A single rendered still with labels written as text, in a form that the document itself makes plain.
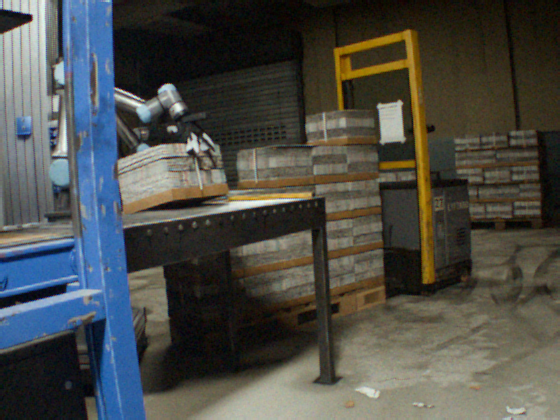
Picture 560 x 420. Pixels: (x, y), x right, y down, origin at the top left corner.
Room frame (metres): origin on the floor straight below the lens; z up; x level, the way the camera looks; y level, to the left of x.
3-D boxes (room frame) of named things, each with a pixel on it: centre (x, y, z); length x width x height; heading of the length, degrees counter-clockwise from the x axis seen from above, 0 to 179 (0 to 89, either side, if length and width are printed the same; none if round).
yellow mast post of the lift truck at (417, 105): (3.95, -0.96, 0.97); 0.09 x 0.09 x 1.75; 40
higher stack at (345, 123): (3.92, -0.41, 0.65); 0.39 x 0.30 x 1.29; 40
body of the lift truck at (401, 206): (4.44, -1.02, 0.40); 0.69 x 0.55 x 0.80; 40
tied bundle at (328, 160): (3.73, -0.18, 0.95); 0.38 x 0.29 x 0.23; 41
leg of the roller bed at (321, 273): (2.44, -0.14, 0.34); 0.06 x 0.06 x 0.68; 60
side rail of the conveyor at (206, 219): (1.88, 0.18, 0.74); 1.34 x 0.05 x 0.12; 150
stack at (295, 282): (3.45, 0.14, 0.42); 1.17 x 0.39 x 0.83; 130
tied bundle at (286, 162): (3.54, 0.04, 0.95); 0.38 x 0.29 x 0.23; 40
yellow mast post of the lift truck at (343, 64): (4.45, -0.53, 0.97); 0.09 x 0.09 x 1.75; 40
